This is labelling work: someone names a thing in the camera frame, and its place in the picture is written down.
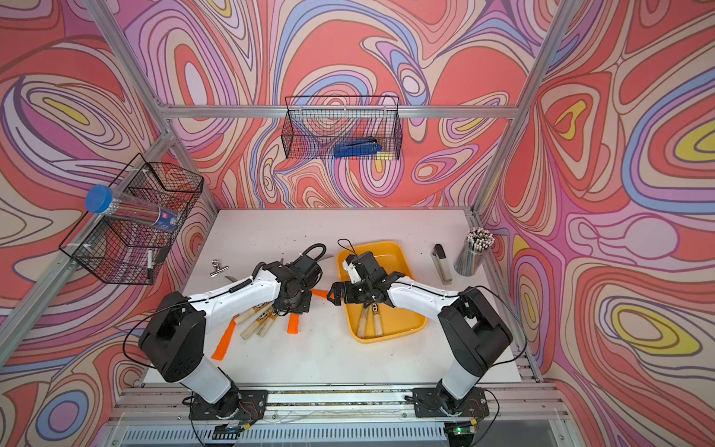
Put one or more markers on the black marker in basket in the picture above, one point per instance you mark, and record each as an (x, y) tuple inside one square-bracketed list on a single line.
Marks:
[(150, 267)]

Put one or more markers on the back wire basket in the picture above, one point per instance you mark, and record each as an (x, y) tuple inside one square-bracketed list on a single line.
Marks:
[(314, 124)]

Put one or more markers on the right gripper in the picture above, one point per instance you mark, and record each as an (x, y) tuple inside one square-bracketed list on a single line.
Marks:
[(337, 290)]

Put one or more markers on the left wire basket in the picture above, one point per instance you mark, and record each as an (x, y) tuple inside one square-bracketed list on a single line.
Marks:
[(114, 250)]

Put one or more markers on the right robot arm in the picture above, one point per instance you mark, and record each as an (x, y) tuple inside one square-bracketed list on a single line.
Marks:
[(474, 330)]

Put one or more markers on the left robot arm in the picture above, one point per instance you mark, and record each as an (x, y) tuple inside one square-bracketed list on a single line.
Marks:
[(174, 338)]

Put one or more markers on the yellow plastic tray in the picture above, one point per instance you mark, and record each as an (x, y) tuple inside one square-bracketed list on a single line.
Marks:
[(371, 317)]

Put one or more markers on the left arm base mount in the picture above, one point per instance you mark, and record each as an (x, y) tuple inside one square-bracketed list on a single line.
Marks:
[(246, 405)]

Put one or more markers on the cup of pencils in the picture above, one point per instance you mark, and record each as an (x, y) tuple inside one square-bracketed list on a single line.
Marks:
[(477, 243)]

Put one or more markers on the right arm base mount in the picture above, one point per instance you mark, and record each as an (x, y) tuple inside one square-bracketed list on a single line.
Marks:
[(433, 402)]

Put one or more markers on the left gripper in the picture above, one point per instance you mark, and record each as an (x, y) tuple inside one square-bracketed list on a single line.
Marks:
[(282, 306)]

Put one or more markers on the clear bottle blue cap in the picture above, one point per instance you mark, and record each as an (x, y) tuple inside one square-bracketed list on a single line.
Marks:
[(118, 205)]

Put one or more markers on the wire basket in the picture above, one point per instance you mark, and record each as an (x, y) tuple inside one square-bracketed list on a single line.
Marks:
[(314, 124), (114, 250)]

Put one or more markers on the silver bulldog clip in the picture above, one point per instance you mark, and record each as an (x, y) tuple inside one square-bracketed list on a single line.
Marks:
[(218, 268)]

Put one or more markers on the blue tool in basket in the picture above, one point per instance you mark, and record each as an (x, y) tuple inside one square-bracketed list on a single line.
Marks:
[(356, 148)]

